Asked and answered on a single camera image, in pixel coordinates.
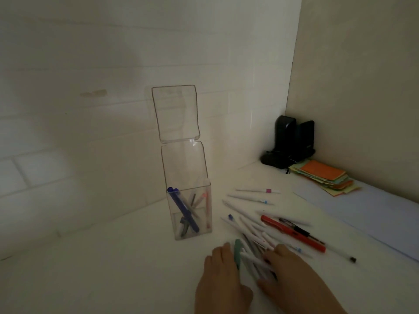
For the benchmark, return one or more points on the person's left hand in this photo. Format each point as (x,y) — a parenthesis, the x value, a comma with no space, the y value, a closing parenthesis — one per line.
(217,287)

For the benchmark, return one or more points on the person's right hand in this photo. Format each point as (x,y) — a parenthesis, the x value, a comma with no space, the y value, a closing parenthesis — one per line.
(301,287)

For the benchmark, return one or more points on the person's right thumb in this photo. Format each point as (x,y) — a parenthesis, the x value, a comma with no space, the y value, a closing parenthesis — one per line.
(266,285)

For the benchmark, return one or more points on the person's left thumb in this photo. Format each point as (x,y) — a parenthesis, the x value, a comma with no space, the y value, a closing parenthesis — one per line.
(247,293)

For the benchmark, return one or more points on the teal pen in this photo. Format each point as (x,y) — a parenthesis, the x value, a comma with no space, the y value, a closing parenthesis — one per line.
(238,250)

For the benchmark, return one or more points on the red pen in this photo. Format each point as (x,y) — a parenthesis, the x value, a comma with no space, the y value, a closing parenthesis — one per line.
(291,234)

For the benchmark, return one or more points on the pile of white pens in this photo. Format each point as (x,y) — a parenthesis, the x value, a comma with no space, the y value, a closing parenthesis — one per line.
(248,228)

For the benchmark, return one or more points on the white pen with black tip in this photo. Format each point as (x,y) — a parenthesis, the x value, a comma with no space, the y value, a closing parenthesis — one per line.
(340,254)

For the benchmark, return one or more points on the white pen with blue band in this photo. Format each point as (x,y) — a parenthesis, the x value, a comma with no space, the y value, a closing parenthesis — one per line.
(248,199)

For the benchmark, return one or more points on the grey pen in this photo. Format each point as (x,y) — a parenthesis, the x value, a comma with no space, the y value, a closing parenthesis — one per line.
(187,222)

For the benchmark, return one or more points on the white pen with pink band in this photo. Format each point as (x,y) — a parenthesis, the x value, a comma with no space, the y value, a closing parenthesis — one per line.
(257,190)

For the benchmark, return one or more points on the stack of coloured sticky notes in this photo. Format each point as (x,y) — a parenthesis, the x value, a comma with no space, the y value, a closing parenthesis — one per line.
(324,176)

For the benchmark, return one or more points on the white paper sheet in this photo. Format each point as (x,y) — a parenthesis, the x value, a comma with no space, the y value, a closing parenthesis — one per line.
(370,215)

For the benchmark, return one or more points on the clear plastic box with lid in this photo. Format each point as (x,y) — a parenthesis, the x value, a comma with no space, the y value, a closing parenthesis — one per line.
(183,160)

